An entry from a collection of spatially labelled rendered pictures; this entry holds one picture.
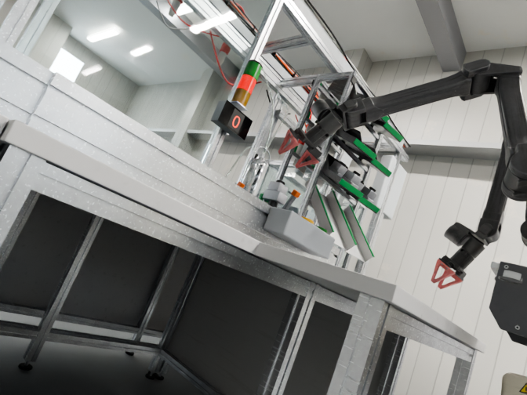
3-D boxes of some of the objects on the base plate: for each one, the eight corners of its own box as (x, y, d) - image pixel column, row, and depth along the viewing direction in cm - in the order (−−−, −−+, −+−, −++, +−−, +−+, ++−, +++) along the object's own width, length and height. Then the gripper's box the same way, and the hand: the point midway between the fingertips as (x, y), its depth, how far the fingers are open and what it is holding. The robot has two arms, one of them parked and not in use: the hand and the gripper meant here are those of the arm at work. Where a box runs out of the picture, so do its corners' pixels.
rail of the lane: (329, 280, 115) (341, 247, 117) (24, 131, 54) (59, 67, 56) (315, 275, 119) (326, 243, 121) (15, 130, 58) (49, 70, 60)
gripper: (317, 122, 111) (278, 156, 116) (339, 146, 121) (303, 176, 126) (308, 110, 116) (271, 143, 121) (331, 134, 126) (296, 163, 130)
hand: (289, 158), depth 123 cm, fingers open, 9 cm apart
